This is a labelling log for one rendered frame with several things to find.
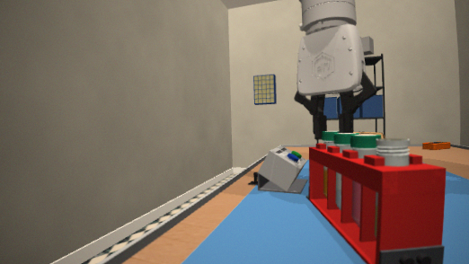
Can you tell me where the grey button housing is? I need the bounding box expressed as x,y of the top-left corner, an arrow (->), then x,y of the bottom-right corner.
248,145 -> 307,194

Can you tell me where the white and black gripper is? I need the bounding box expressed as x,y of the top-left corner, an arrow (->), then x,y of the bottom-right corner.
294,22 -> 377,140

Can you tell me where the green screw cap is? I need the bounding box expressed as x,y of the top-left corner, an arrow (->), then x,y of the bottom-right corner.
350,135 -> 382,148
322,131 -> 339,141
334,133 -> 359,145

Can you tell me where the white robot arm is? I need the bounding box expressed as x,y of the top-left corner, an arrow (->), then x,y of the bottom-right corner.
299,0 -> 374,56

